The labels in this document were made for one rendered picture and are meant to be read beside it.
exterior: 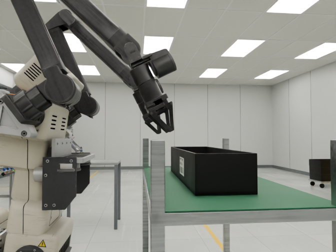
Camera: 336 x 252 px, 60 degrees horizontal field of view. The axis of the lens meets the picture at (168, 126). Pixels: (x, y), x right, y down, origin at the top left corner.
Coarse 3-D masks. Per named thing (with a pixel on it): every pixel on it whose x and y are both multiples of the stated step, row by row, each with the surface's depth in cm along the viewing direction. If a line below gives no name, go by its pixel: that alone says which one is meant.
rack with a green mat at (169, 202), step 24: (144, 144) 147; (144, 168) 143; (168, 168) 143; (144, 192) 146; (168, 192) 81; (264, 192) 81; (288, 192) 81; (144, 216) 146; (168, 216) 61; (192, 216) 61; (216, 216) 62; (240, 216) 62; (264, 216) 63; (288, 216) 63; (312, 216) 64; (144, 240) 146
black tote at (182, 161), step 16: (176, 160) 114; (192, 160) 81; (208, 160) 78; (224, 160) 78; (240, 160) 78; (256, 160) 79; (176, 176) 114; (192, 176) 80; (208, 176) 77; (224, 176) 78; (240, 176) 78; (256, 176) 79; (192, 192) 80; (208, 192) 77; (224, 192) 78; (240, 192) 78; (256, 192) 79
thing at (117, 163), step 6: (96, 162) 349; (102, 162) 350; (108, 162) 350; (114, 162) 351; (120, 162) 394; (114, 168) 351; (120, 168) 394; (114, 174) 350; (120, 174) 395; (114, 180) 350; (114, 186) 350; (114, 192) 350; (114, 198) 349; (114, 204) 349; (114, 210) 349; (114, 216) 348; (114, 222) 348; (114, 228) 348
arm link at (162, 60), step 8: (128, 48) 80; (136, 48) 80; (128, 56) 80; (136, 56) 80; (144, 56) 81; (152, 56) 82; (160, 56) 83; (168, 56) 82; (136, 64) 84; (160, 64) 81; (168, 64) 82; (160, 72) 82; (168, 72) 84
